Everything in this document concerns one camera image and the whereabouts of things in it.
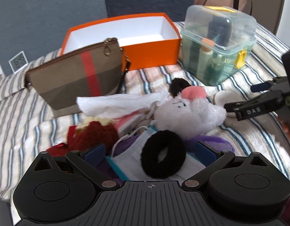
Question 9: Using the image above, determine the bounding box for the white face mask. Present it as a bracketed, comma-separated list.
[106, 127, 205, 183]

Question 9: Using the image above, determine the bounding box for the pink tissue pack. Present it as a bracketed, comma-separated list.
[113, 112, 146, 137]

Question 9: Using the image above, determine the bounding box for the white fluffy cloth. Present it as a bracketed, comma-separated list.
[77, 91, 171, 118]

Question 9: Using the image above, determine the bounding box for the purple fluffy cloth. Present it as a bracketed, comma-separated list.
[109, 134, 236, 179]

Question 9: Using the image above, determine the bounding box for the white plush toy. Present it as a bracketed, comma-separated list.
[154, 78, 226, 139]

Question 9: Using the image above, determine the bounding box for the brown striped canvas pouch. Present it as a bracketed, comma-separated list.
[24, 38, 131, 116]

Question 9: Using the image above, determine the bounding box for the right hand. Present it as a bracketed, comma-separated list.
[277, 116, 290, 141]

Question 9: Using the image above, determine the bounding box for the clear plastic storage box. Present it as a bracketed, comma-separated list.
[180, 5, 257, 86]

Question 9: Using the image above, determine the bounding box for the striped bed sheet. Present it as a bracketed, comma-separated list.
[0, 21, 290, 219]

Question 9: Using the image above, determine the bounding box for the dark brown door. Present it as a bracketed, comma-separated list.
[244, 0, 284, 34]

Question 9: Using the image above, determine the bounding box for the white digital clock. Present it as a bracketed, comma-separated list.
[8, 51, 28, 73]

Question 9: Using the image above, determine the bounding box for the black hair scrunchie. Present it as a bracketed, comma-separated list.
[140, 130, 186, 179]

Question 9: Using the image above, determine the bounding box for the orange cardboard box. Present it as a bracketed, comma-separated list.
[61, 13, 181, 70]

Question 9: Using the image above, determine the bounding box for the red fluffy towel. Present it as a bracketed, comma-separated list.
[47, 116, 119, 156]

